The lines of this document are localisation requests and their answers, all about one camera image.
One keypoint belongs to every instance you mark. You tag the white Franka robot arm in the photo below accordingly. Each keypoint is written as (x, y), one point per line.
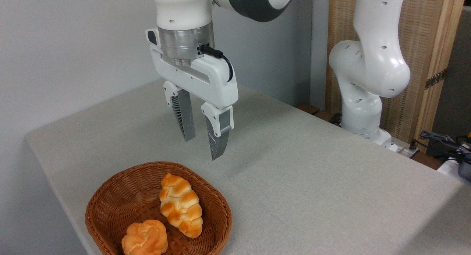
(369, 63)

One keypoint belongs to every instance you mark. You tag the long braided bread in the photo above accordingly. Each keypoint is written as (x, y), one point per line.
(180, 205)

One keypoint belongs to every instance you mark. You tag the metal screen hinge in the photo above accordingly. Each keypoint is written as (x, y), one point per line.
(436, 78)

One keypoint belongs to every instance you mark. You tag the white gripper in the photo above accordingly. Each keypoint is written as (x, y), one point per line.
(215, 82)

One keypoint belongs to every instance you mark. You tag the brown wicker basket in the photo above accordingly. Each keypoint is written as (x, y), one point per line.
(121, 199)

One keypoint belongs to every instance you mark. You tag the round knotted bread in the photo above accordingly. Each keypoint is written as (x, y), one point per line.
(145, 238)

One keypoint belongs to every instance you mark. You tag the wooden woven screen panel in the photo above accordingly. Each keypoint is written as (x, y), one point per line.
(423, 27)

